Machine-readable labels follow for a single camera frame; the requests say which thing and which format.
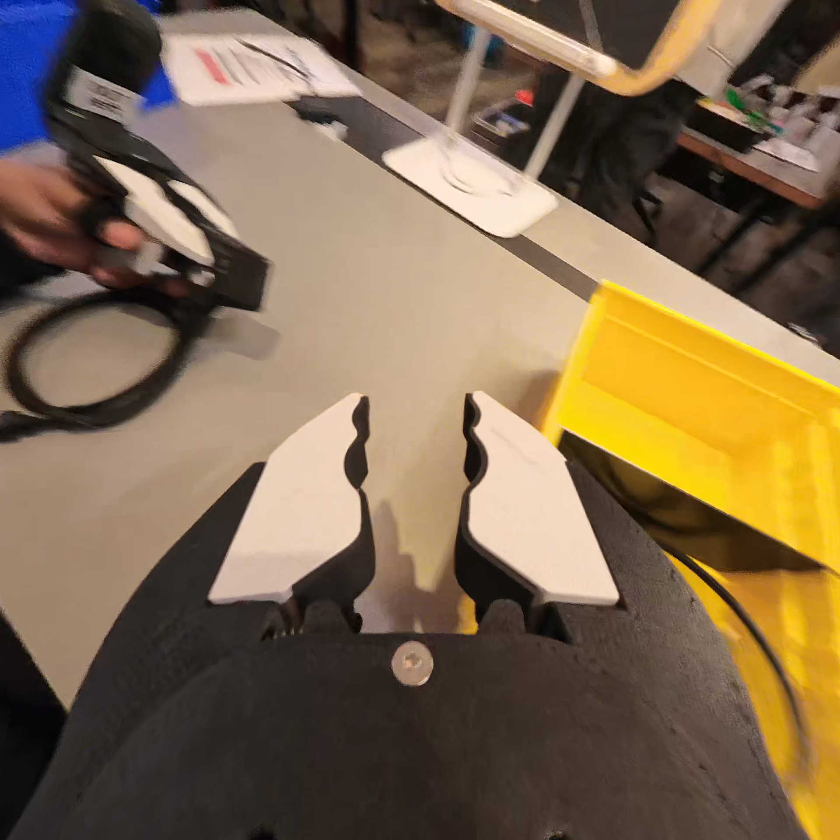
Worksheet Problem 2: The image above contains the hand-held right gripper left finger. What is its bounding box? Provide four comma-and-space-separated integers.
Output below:
207, 392, 376, 608

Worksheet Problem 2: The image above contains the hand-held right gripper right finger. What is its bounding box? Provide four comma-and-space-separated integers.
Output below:
454, 390, 622, 623

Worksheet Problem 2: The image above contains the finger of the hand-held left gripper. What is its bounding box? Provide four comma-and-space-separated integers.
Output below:
166, 178, 242, 242
94, 156, 217, 268

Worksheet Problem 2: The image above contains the black video switch box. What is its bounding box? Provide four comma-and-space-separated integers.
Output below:
184, 223, 273, 315

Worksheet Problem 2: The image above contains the yellow plastic bin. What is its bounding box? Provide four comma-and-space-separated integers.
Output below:
540, 279, 840, 840

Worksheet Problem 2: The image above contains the person's left forearm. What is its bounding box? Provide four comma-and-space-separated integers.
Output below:
0, 231, 73, 306

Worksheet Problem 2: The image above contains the black usb hub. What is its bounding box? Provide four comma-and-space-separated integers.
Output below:
290, 98, 350, 142

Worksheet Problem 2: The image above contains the person's left hand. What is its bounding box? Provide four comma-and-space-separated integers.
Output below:
0, 161, 191, 299

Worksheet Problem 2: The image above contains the white paper sheet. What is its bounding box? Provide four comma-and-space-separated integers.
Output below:
159, 31, 363, 107

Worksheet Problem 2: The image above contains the black bin divider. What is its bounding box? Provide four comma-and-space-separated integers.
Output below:
558, 430, 829, 573

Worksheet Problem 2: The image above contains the white lamp stand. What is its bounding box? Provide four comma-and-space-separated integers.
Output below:
435, 0, 798, 198

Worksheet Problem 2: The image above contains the wooden work table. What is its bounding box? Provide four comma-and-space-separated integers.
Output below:
676, 75, 840, 211

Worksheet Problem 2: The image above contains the black smooth cable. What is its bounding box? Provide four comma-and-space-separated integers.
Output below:
0, 287, 201, 442

